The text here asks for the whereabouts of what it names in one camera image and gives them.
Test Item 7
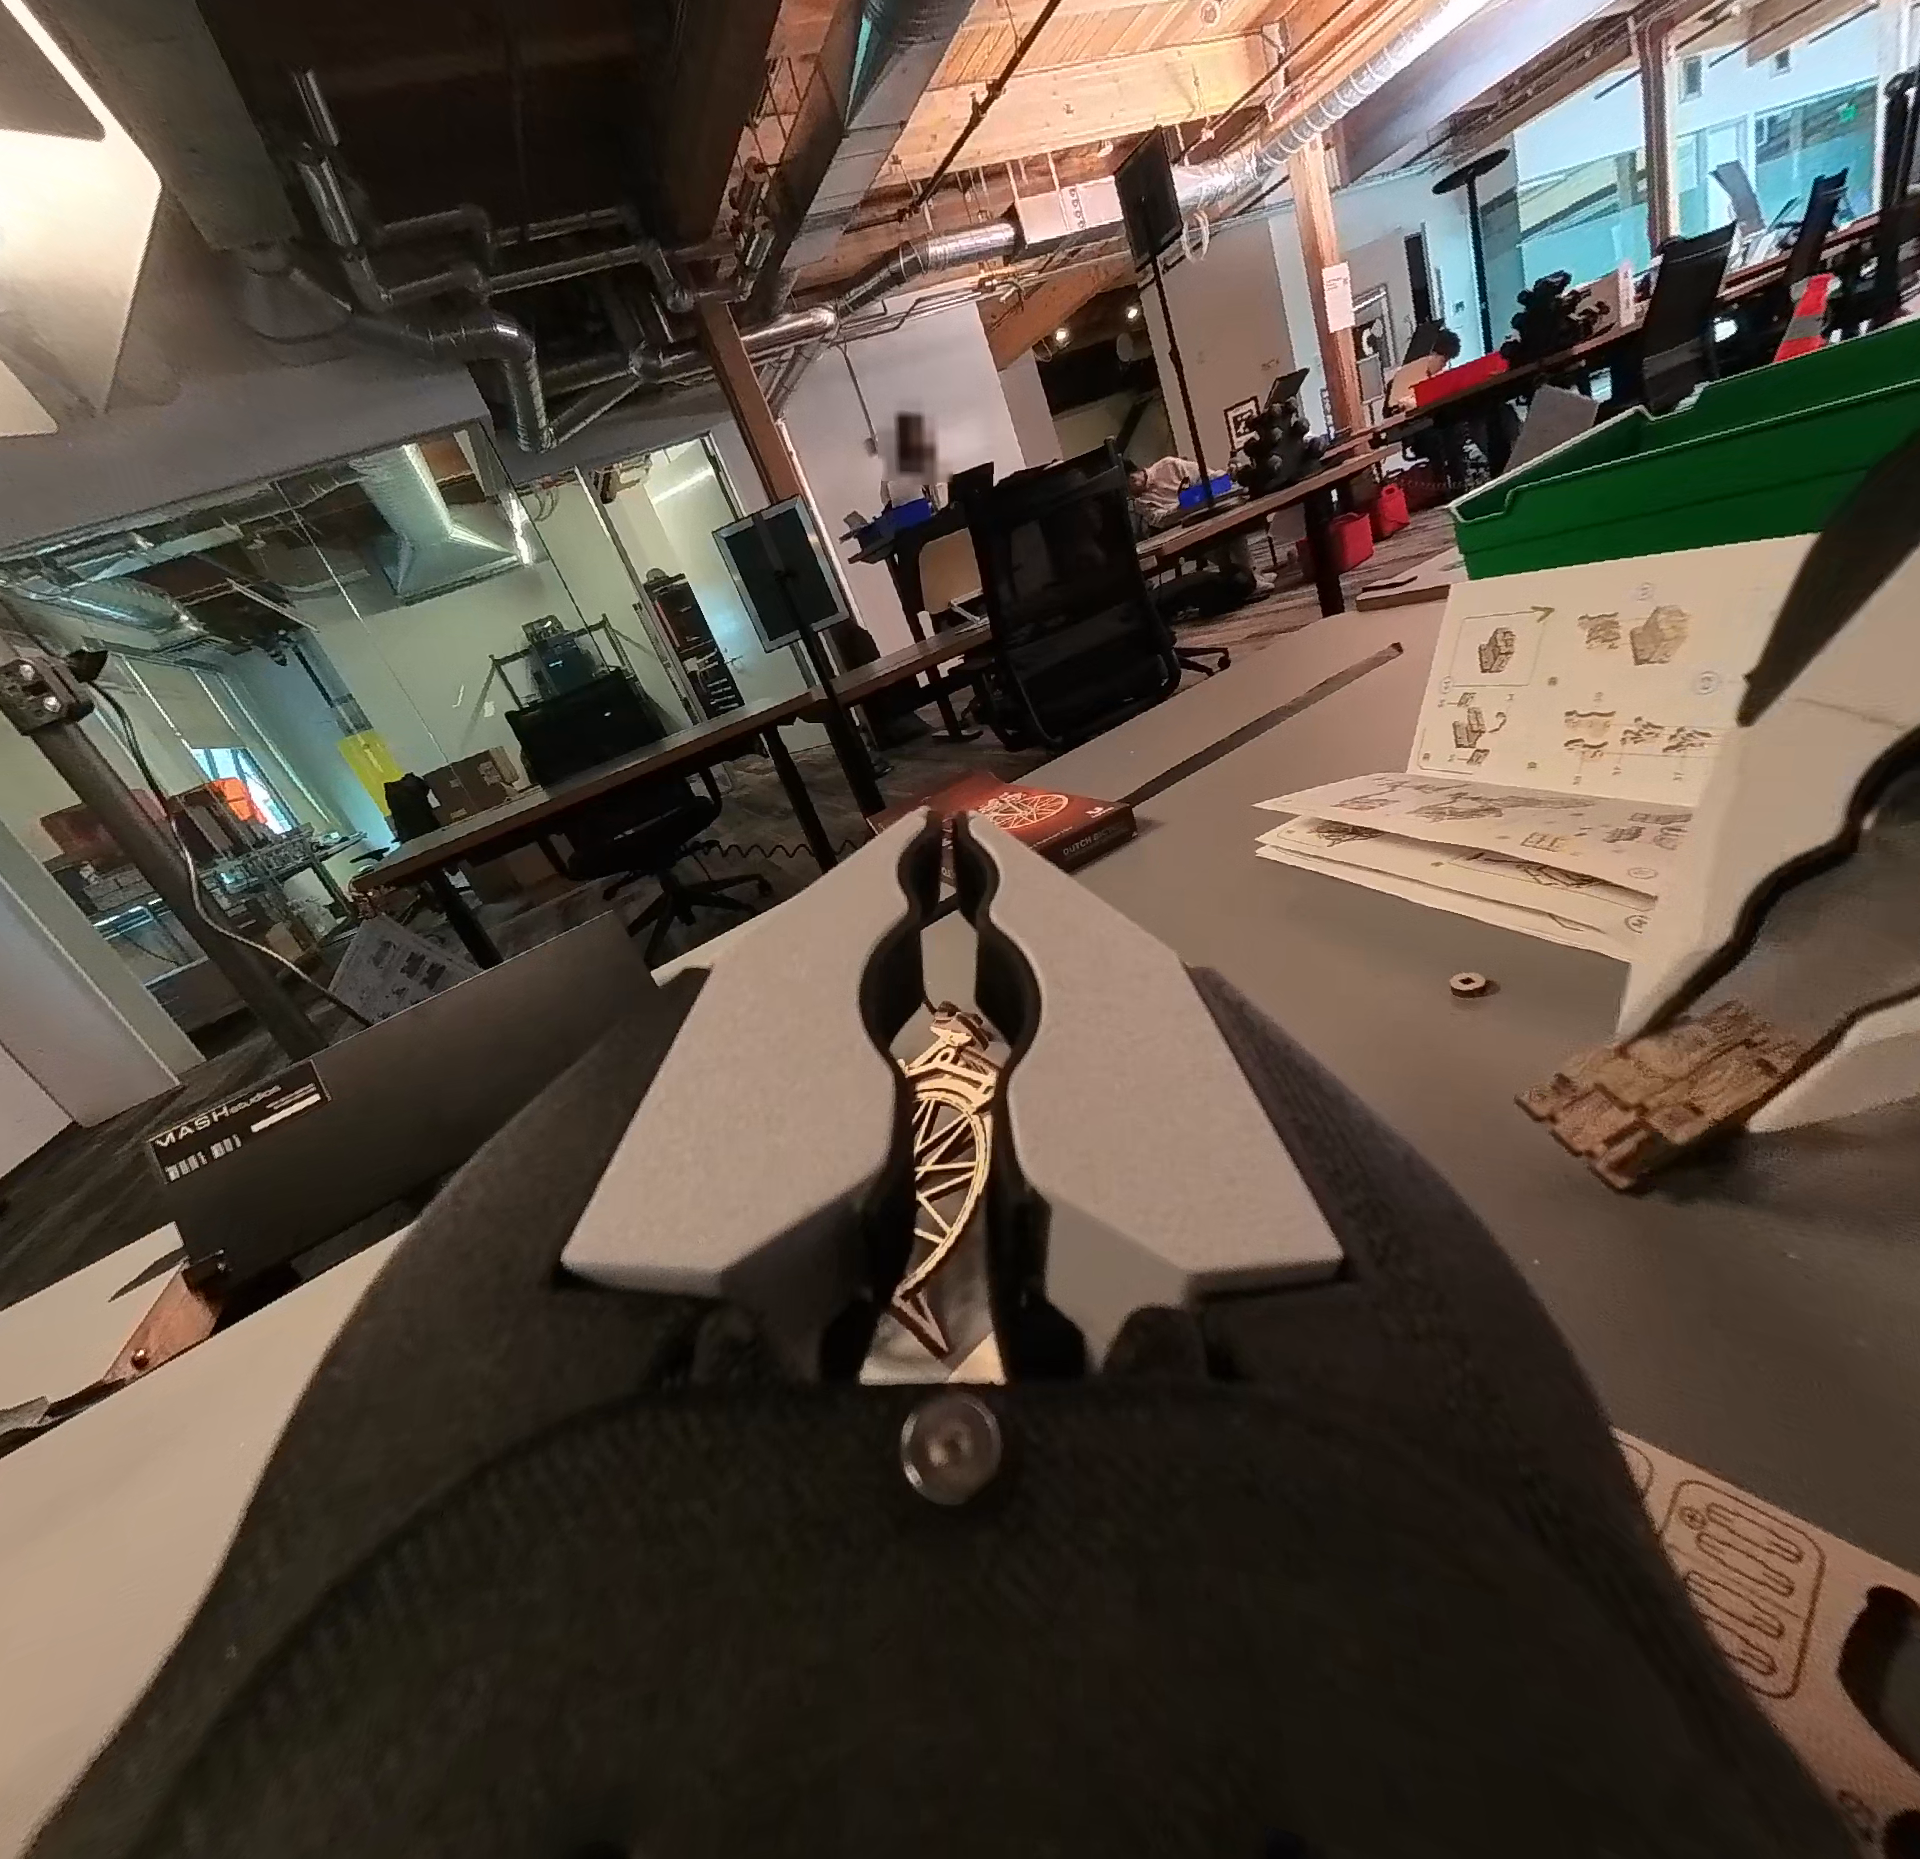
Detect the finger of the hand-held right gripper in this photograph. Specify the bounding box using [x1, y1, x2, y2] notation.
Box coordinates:
[1742, 974, 1920, 1136]
[1617, 441, 1920, 1039]

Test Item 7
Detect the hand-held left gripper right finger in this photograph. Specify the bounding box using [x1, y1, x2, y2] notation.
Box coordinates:
[953, 812, 1347, 1379]

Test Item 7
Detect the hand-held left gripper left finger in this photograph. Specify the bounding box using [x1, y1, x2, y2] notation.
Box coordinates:
[558, 812, 950, 1387]

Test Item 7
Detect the curved laser-cut wooden piece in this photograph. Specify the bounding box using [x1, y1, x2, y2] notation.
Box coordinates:
[884, 996, 1011, 1359]

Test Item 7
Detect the wooden puzzle block assembly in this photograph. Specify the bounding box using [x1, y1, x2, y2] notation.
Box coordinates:
[1516, 996, 1811, 1196]

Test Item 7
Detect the paper instruction booklet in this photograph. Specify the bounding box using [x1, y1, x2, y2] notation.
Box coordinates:
[1253, 535, 1825, 968]

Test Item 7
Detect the green plastic bin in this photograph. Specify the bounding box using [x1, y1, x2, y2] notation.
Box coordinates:
[1446, 320, 1920, 587]

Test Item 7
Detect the black box with white label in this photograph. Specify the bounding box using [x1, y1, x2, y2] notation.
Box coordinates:
[141, 905, 661, 1290]

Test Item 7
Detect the dark red product box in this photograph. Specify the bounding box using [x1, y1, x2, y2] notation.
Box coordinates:
[867, 776, 1139, 889]

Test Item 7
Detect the printed paper sheet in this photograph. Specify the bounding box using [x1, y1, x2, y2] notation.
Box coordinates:
[330, 915, 482, 1021]

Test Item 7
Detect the dark wooden desk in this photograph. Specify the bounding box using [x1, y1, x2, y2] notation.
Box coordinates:
[352, 621, 999, 975]

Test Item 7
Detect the black padded office chair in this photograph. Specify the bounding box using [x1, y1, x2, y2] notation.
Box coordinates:
[503, 674, 731, 961]

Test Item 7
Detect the grey board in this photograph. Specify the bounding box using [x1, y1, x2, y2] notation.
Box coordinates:
[1499, 381, 1603, 479]

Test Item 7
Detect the storage shelf with equipment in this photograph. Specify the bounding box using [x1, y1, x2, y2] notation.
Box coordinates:
[486, 614, 623, 721]

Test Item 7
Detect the black high-back chair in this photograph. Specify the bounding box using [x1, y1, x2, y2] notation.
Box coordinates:
[1628, 224, 1744, 413]

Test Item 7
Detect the yellow panel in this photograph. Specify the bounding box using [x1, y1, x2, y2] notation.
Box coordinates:
[336, 735, 407, 842]

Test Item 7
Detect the display screen on stand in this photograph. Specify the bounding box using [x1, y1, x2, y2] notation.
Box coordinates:
[712, 497, 887, 825]

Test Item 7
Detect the black mesh office chair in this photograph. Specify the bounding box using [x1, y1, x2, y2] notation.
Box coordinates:
[960, 441, 1233, 751]

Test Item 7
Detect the long dark desk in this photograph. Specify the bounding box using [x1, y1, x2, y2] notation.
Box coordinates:
[848, 449, 1398, 615]

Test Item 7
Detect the wooden sheet with slotted cut-outs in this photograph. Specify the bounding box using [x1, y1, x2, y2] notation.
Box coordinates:
[1613, 1424, 1920, 1859]

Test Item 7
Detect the black tripod pole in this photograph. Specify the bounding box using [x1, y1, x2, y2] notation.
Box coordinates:
[0, 599, 324, 1058]

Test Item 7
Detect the hanging black monitor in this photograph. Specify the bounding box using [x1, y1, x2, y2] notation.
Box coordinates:
[1112, 131, 1187, 263]

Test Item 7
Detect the white light panel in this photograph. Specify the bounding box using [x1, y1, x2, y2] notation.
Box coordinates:
[0, 0, 167, 443]

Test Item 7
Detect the metal wire rack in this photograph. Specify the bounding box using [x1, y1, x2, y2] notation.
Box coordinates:
[167, 786, 370, 991]

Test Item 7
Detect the silver ventilation duct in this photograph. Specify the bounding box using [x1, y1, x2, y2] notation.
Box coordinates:
[225, 164, 558, 451]
[741, 0, 991, 317]

